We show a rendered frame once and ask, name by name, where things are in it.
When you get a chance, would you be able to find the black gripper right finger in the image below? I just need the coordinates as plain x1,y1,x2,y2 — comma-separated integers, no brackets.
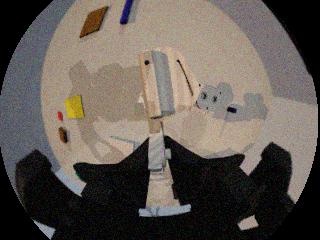
165,136,245,207

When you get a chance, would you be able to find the yellow flat plate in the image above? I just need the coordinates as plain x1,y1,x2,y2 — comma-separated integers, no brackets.
64,96,84,119

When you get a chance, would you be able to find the brown flat plate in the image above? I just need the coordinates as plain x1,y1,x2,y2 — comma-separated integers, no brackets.
79,5,109,39

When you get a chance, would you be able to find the dark blue flat bar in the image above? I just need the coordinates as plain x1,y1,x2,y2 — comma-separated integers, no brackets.
120,0,133,24

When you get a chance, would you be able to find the brown rectangular block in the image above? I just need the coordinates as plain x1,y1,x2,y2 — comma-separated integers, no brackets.
59,127,68,144

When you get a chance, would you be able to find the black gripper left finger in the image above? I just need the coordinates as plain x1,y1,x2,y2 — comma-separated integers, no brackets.
73,137,151,209

